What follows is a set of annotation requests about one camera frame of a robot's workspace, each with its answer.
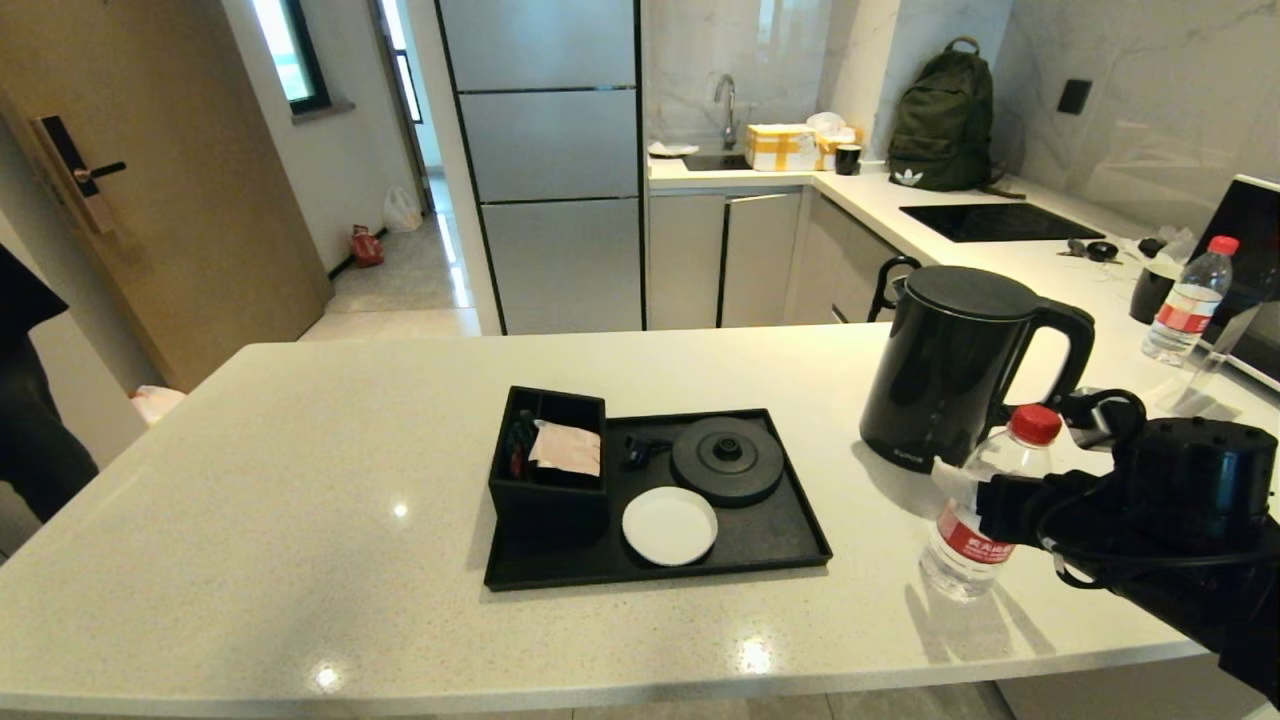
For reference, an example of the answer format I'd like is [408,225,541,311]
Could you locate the water bottle with mountain logo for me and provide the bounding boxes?
[918,404,1064,603]

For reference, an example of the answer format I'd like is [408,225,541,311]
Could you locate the black electric kettle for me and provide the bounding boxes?
[858,265,1096,473]

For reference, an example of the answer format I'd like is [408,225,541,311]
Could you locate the black round kettle base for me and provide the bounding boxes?
[670,416,786,508]

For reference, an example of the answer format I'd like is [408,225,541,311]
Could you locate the plain red cap water bottle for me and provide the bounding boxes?
[1141,235,1240,367]

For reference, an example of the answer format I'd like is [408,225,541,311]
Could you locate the black mug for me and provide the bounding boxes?
[1130,262,1181,325]

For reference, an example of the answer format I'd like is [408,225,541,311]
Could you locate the black induction cooktop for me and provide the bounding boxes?
[899,202,1107,243]

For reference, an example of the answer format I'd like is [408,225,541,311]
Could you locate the grey kitchen base cabinet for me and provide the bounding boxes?
[648,188,906,331]

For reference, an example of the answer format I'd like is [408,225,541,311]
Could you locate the crumpled clear plastic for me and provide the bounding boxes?
[1150,226,1201,269]

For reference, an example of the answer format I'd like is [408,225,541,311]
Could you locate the dark green backpack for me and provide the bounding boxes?
[888,36,1026,198]

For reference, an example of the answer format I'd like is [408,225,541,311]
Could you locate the black laptop screen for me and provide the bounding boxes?
[1195,174,1280,393]

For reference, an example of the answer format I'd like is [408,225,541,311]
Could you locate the white box with yellow tape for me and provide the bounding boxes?
[745,123,821,171]

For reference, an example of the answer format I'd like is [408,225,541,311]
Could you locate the black serving tray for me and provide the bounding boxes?
[484,407,834,591]

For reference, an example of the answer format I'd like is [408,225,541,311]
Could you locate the black organizer box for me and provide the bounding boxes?
[488,385,609,541]

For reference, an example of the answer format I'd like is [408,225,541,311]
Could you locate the chrome kitchen faucet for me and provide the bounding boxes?
[714,72,739,151]

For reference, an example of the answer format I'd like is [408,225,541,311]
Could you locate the silver refrigerator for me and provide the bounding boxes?
[436,0,646,335]

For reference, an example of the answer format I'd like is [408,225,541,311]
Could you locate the white plastic bag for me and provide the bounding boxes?
[382,184,424,233]

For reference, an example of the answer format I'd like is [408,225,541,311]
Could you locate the dark framed window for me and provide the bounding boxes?
[250,0,331,114]

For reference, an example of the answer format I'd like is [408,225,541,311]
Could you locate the white trash bag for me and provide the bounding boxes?
[130,384,187,425]

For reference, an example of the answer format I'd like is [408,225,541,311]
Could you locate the brown wooden door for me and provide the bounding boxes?
[0,0,333,393]

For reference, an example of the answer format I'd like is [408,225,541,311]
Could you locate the person in dark clothes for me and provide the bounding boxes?
[0,245,101,523]

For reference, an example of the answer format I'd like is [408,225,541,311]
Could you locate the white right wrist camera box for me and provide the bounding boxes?
[1062,412,1113,449]

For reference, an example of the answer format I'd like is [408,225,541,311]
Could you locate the black door lock handle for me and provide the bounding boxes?
[30,113,128,234]

